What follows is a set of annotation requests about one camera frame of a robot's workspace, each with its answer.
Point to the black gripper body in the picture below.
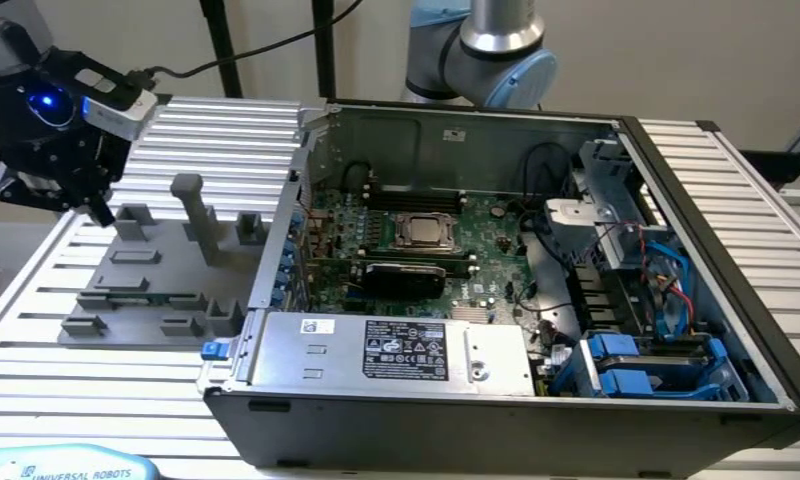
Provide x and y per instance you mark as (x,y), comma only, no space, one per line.
(47,145)

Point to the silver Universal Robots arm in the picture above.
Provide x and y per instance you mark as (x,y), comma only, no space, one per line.
(501,40)

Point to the black RAM slot bank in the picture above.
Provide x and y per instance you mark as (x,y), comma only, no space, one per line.
(414,199)

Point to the grey parts rack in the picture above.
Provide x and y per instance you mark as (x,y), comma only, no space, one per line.
(154,280)

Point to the blue case latch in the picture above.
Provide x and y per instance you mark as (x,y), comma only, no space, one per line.
(215,350)

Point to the black stand pole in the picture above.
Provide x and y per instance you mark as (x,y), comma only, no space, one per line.
(222,45)
(323,47)

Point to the silver power supply unit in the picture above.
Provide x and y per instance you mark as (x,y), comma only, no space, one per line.
(347,360)

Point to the black graphics card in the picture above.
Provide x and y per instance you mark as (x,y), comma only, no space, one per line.
(403,281)

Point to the CPU socket with silver CPU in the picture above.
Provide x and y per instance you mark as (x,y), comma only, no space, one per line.
(429,231)

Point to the Universal Robots teal cover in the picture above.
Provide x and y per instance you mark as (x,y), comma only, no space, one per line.
(61,462)

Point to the white case sticker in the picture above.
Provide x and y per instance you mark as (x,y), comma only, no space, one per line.
(456,134)

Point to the green motherboard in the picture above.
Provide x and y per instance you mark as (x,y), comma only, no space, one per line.
(488,235)

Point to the silver drive cage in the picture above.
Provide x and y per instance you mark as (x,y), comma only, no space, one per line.
(601,215)

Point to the black open PC case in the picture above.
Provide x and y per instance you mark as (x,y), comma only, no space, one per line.
(508,435)

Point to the blue disk bay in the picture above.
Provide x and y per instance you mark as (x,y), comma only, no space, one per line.
(648,370)

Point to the black box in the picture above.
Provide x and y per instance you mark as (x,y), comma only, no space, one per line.
(777,167)

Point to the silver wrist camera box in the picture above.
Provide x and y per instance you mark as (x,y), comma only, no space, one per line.
(117,112)

